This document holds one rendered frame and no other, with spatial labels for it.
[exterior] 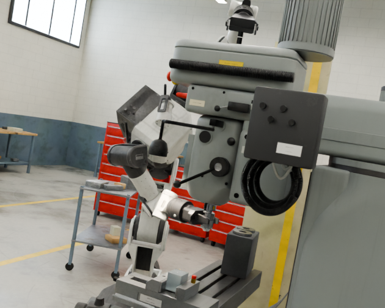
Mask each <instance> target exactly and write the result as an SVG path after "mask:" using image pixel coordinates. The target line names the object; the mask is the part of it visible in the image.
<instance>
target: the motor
mask: <svg viewBox="0 0 385 308"><path fill-rule="evenodd" d="M344 1H345V0H286V1H285V8H284V14H283V18H282V24H281V29H280V35H279V41H278V45H277V48H286V49H290V50H294V51H296V52H297V53H298V54H299V55H300V56H301V57H302V59H303V60H304V61H306V62H330V61H332V60H333V59H334V54H335V50H336V43H337V38H338V33H339V27H340V21H341V17H342V11H343V5H344Z"/></svg>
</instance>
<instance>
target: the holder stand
mask: <svg viewBox="0 0 385 308"><path fill-rule="evenodd" d="M258 239H259V232H258V231H255V229H253V228H250V227H245V226H237V227H235V228H234V229H233V230H231V231H230V232H229V233H228V234H227V238H226V242H225V248H224V255H223V259H222V265H221V272H220V273H221V274H226V275H229V276H233V277H238V278H241V279H246V278H247V276H248V275H249V273H250V272H251V270H252V269H253V266H254V260H255V253H256V249H257V243H258Z"/></svg>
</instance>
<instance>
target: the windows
mask: <svg viewBox="0 0 385 308"><path fill-rule="evenodd" d="M86 4H87V0H11V2H10V10H9V17H8V23H10V24H13V25H16V26H18V27H21V28H23V29H27V30H29V31H32V32H35V33H37V34H40V35H43V36H45V37H48V38H51V39H53V40H57V41H59V42H62V43H65V44H67V45H70V46H73V47H75V48H79V46H80V42H81V34H82V30H83V22H84V15H85V11H86Z"/></svg>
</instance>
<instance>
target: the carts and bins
mask: <svg viewBox="0 0 385 308"><path fill-rule="evenodd" d="M79 188H80V191H79V198H78V206H77V210H76V217H75V224H74V229H73V236H72V239H71V248H70V255H69V260H68V263H67V264H66V265H65V269H66V270H68V271H70V270H72V269H73V267H74V264H73V263H72V260H73V253H74V248H75V242H76V243H82V244H88V245H87V247H86V249H87V250H88V251H92V250H93V249H94V246H99V247H103V248H109V249H115V250H118V251H117V258H116V262H115V269H114V271H113V272H112V273H111V277H112V278H114V276H117V277H119V276H120V273H119V272H118V268H119V262H120V255H121V250H122V249H123V248H124V247H125V245H126V244H127V241H128V234H129V230H125V225H126V221H127V214H128V207H129V202H130V197H132V196H133V195H135V194H136V193H137V192H138V191H137V190H136V188H135V187H134V185H133V183H132V181H131V180H130V178H129V177H128V176H127V175H121V179H120V182H114V181H108V180H103V179H102V178H100V179H99V180H97V179H92V180H86V185H84V186H81V187H79ZM84 190H87V191H93V192H97V200H96V204H95V211H94V216H93V223H92V225H91V226H89V227H88V228H87V229H85V230H84V231H82V232H81V233H80V234H78V235H77V236H76V234H77V229H78V222H79V216H80V211H81V204H82V199H83V192H84ZM101 193H104V194H110V195H114V196H120V197H126V203H125V210H124V214H123V221H122V228H121V227H119V226H117V225H111V227H106V226H103V225H96V220H97V213H98V206H99V201H100V194H101ZM139 205H140V199H139V198H137V205H136V212H135V215H136V216H138V212H139Z"/></svg>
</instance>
